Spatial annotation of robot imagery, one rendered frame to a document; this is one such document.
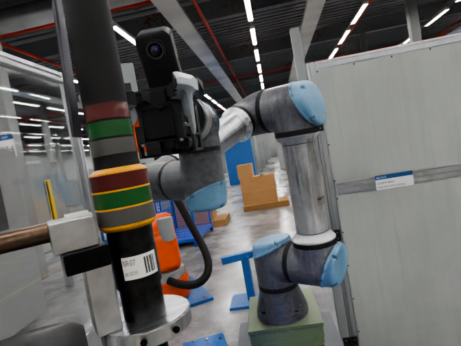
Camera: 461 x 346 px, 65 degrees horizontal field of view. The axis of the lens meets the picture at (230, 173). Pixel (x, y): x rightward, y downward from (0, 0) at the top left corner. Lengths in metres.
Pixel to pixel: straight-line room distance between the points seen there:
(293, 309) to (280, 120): 0.53
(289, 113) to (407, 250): 1.52
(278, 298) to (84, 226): 0.86
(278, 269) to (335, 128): 1.22
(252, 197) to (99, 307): 9.38
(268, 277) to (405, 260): 1.34
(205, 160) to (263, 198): 8.99
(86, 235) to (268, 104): 0.71
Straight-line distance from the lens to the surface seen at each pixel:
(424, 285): 2.37
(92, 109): 0.28
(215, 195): 0.62
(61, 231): 0.27
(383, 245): 2.23
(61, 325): 0.48
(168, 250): 4.24
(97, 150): 0.28
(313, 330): 1.10
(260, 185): 9.56
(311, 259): 0.97
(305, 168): 0.92
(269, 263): 1.04
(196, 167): 0.61
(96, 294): 0.28
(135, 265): 0.28
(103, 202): 0.28
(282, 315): 1.09
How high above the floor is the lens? 1.58
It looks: 3 degrees down
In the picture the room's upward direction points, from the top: 10 degrees counter-clockwise
